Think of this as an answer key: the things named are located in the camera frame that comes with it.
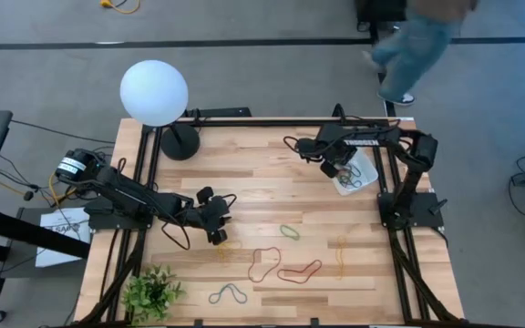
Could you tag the black aluminium table frame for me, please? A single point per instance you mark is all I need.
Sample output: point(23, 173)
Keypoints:
point(153, 150)

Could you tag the red rubber band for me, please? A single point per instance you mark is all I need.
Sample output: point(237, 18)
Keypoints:
point(279, 274)
point(249, 272)

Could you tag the person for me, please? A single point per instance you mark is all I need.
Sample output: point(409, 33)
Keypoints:
point(413, 50)

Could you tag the green rubber band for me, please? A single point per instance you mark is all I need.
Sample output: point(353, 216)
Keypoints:
point(298, 237)

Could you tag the green artificial plant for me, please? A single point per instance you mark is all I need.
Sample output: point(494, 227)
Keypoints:
point(151, 296)

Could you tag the black utility cart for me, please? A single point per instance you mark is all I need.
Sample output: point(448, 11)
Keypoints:
point(372, 11)

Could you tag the yellow rubber band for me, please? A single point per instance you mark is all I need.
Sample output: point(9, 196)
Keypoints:
point(220, 250)
point(339, 259)

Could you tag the black power adapter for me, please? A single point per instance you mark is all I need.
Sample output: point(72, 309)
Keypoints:
point(28, 196)

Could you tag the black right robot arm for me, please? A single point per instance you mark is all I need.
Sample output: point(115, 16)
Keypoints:
point(408, 182)

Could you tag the white globe lamp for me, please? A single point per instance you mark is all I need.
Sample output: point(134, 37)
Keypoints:
point(154, 93)

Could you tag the black bracket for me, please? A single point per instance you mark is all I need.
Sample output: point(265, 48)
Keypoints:
point(315, 322)
point(198, 322)

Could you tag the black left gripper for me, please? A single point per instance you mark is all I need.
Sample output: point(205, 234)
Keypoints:
point(212, 216)

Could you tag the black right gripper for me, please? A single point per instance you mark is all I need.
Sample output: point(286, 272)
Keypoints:
point(331, 152)

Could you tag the teal rubber band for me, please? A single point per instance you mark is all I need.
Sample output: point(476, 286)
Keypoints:
point(349, 181)
point(228, 284)

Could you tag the black power strip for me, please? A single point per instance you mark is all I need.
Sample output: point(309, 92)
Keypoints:
point(226, 111)

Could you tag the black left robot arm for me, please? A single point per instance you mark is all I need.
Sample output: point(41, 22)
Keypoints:
point(126, 193)

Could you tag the white paper sheet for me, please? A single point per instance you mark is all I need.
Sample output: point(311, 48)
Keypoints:
point(62, 246)

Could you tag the white plastic bin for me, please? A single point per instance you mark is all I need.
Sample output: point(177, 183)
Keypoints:
point(367, 175)

